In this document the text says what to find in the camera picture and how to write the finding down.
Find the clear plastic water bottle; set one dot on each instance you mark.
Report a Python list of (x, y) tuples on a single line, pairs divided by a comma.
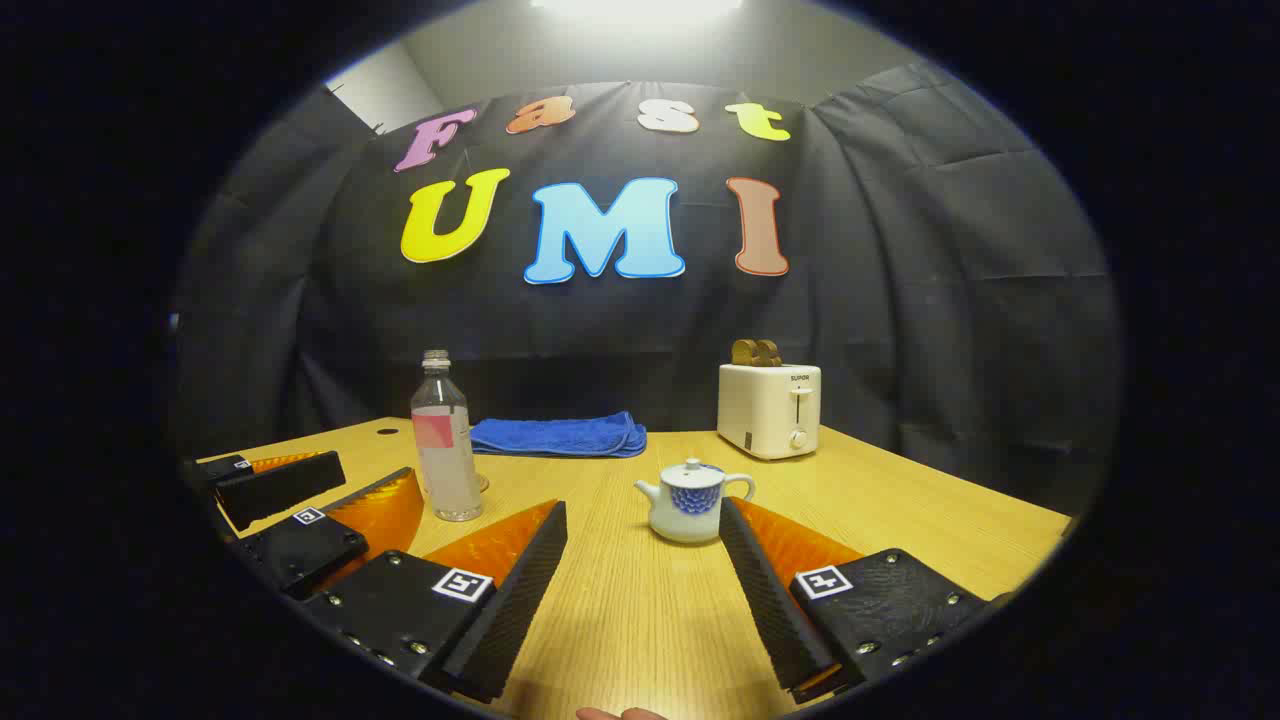
[(446, 470)]

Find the brown toast slice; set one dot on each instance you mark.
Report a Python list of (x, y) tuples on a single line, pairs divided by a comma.
[(756, 352)]

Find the black backdrop cloth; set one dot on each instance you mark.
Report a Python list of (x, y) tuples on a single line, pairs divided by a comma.
[(900, 300)]

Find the blue folded towel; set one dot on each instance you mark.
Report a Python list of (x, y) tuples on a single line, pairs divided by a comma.
[(560, 437)]

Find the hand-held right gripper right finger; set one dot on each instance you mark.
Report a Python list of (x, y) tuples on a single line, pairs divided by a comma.
[(765, 600)]

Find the white toaster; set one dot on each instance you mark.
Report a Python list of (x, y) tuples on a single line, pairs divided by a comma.
[(765, 412)]

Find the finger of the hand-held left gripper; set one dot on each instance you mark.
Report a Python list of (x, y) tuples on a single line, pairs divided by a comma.
[(300, 552), (280, 487)]

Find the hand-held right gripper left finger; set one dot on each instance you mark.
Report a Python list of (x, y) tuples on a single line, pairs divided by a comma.
[(520, 610)]

